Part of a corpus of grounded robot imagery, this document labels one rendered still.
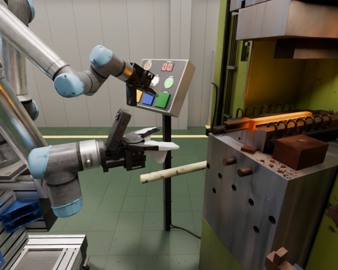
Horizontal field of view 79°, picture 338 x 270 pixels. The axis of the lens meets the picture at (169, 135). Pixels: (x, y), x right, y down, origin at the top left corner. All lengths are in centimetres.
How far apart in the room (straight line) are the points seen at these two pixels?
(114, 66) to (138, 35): 279
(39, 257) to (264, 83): 144
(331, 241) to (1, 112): 100
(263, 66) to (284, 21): 36
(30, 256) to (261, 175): 125
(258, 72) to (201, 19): 269
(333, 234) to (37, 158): 87
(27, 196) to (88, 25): 309
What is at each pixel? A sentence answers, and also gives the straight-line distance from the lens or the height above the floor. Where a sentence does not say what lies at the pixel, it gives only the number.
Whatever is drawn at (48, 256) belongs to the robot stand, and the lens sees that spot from 144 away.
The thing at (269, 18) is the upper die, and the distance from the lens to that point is 74.
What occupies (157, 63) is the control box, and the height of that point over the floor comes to 118.
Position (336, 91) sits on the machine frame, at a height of 107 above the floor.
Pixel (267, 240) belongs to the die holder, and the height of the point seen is 69.
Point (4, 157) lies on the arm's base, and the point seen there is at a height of 85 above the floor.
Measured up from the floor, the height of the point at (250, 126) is 99.
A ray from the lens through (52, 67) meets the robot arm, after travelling 76.
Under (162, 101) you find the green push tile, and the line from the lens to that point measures 104.
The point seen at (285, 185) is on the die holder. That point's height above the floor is 90.
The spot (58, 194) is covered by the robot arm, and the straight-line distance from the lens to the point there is 59.
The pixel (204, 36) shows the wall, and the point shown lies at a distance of 361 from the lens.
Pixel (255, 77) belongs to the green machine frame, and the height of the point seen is 113.
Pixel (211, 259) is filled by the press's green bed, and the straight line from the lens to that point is 119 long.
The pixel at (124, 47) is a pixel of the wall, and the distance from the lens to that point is 362.
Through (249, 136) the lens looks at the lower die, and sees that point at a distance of 78.
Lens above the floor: 122
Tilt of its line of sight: 21 degrees down
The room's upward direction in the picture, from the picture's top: straight up
